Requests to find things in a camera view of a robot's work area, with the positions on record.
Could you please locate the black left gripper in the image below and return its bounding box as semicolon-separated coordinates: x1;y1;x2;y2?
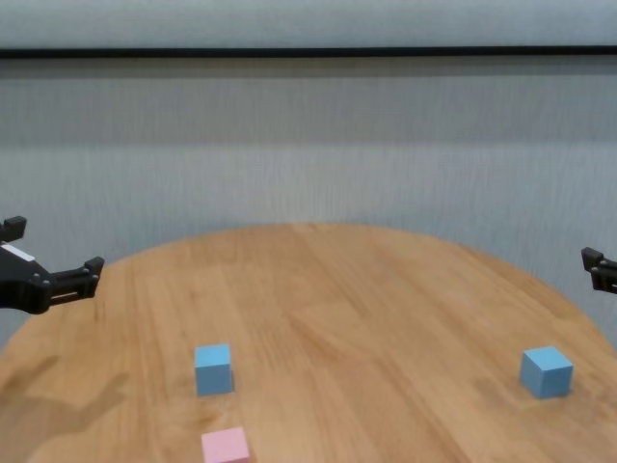
0;216;106;315

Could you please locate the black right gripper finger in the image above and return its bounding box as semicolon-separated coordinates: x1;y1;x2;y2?
580;246;617;294

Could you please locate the blue wooden cube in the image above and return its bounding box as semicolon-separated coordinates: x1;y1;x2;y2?
519;345;575;400
194;342;235;397

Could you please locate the pink wooden cube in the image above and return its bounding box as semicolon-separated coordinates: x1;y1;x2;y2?
201;426;252;463

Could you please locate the black wall baseboard strip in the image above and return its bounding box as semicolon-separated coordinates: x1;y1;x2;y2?
0;45;617;61

